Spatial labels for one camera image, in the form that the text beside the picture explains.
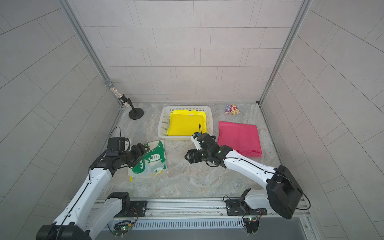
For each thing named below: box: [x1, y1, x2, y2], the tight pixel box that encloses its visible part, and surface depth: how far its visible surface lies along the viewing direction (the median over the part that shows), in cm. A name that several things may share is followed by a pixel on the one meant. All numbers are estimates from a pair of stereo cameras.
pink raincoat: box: [217, 121, 263, 158], surface depth 96 cm
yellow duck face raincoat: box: [170, 109, 206, 118], surface depth 105 cm
